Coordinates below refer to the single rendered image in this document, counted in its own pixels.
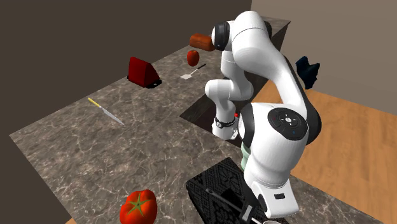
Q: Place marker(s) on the white cup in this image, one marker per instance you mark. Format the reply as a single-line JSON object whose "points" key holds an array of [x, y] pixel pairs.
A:
{"points": [[271, 221]]}

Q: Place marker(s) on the red wedge-shaped holder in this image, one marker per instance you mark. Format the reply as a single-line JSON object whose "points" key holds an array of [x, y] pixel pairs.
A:
{"points": [[141, 72]]}

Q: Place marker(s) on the small red fruit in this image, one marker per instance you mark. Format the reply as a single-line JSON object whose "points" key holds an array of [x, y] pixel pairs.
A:
{"points": [[193, 58]]}

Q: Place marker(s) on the pale green object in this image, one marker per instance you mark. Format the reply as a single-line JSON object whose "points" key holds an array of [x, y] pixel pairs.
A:
{"points": [[244, 156]]}

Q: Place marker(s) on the dark blue irregular object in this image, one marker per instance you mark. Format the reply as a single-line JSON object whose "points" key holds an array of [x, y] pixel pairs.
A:
{"points": [[307, 73]]}

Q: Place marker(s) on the large red tomato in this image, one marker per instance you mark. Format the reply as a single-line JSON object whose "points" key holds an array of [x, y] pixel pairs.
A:
{"points": [[138, 207]]}

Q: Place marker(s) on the black patterned crate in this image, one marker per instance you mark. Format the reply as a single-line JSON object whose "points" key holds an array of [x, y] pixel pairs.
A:
{"points": [[214, 176]]}

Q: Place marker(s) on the brown bread loaf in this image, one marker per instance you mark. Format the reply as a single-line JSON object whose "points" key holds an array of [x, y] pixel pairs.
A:
{"points": [[200, 42]]}

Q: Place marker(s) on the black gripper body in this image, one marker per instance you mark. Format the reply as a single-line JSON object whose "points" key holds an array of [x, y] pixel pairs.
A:
{"points": [[283, 221]]}

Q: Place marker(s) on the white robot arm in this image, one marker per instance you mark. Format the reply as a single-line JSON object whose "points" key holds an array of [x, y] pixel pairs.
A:
{"points": [[263, 46]]}

